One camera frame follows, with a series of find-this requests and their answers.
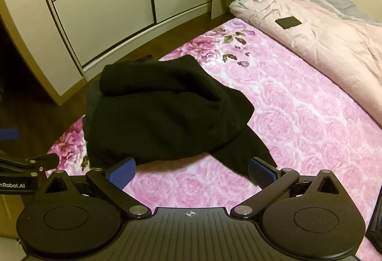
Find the pink floral blanket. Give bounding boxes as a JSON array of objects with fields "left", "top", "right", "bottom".
[{"left": 46, "top": 17, "right": 382, "bottom": 261}]

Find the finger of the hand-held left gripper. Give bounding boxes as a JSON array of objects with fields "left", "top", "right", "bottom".
[
  {"left": 0, "top": 153, "right": 59, "bottom": 176},
  {"left": 0, "top": 128, "right": 20, "bottom": 141}
]

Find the black sweater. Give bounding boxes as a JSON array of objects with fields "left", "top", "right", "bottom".
[{"left": 83, "top": 53, "right": 279, "bottom": 178}]

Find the black phone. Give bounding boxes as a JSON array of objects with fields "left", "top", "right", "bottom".
[{"left": 275, "top": 16, "right": 303, "bottom": 30}]

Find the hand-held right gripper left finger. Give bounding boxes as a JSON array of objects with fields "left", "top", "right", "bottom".
[{"left": 36, "top": 157, "right": 151, "bottom": 218}]

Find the pale pink duvet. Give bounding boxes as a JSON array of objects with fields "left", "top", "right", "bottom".
[{"left": 229, "top": 0, "right": 382, "bottom": 131}]

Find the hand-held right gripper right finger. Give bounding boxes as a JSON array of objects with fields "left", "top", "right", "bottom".
[{"left": 230, "top": 157, "right": 342, "bottom": 218}]

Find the white sliding-door wardrobe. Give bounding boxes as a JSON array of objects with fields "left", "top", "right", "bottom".
[{"left": 0, "top": 0, "right": 216, "bottom": 107}]

